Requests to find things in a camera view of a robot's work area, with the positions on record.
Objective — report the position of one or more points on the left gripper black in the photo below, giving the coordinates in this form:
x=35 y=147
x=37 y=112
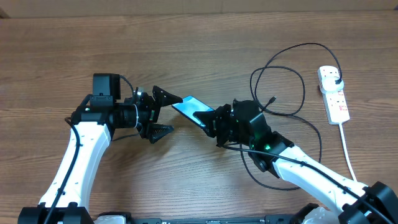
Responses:
x=152 y=109

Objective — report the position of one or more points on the white charger plug adapter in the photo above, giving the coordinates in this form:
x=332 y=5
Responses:
x=331 y=84

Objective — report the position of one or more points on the white power strip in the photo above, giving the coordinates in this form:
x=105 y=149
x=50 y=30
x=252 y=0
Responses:
x=335 y=103

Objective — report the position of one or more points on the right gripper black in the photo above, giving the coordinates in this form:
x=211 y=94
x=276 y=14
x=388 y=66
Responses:
x=215 y=119

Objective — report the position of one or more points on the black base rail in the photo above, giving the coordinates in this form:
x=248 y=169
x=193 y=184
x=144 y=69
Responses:
x=119 y=217

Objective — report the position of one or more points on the Samsung Galaxy smartphone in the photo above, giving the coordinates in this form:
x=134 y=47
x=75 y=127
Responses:
x=190 y=105

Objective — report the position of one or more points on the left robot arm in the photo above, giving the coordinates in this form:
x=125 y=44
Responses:
x=93 y=124

